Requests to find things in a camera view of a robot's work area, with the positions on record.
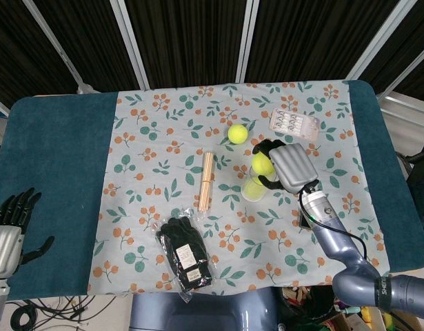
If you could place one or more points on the black gloves in plastic bag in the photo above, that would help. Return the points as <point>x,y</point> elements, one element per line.
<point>186,251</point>

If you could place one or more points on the teal velvet table cover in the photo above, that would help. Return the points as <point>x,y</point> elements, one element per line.
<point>49,179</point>

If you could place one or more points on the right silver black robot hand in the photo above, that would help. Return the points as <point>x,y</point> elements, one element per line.
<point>294,165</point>

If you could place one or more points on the bundle of wooden sticks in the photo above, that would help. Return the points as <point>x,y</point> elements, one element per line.
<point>207,180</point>

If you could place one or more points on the yellow tennis ball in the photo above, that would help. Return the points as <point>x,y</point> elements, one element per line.
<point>262,165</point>
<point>237,133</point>

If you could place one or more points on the box of colourful toys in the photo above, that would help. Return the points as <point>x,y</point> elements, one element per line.
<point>335,317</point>

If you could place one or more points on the blue-grey robot torso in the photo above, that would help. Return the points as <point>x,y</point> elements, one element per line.
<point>204,310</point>

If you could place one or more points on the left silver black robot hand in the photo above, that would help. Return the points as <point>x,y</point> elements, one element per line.
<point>5,227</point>

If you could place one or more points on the blister pack of small parts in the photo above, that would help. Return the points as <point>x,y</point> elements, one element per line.
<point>294,123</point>

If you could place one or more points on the floral patterned tablecloth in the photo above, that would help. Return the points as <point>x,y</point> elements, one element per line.
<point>198,220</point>

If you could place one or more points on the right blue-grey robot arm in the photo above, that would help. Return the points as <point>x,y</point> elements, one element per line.
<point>356,255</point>

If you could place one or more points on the clear plastic cup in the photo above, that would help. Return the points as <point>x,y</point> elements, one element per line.
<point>254,188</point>

